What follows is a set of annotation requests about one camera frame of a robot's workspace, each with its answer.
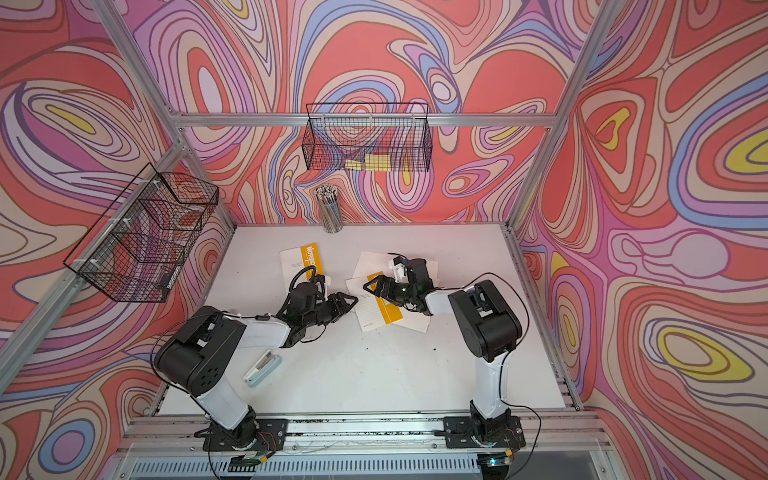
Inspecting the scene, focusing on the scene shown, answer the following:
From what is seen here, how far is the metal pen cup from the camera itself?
108 cm

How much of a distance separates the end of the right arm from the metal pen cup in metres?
0.36

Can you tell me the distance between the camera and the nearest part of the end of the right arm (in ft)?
2.57

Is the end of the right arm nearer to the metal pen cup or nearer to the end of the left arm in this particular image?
the end of the left arm
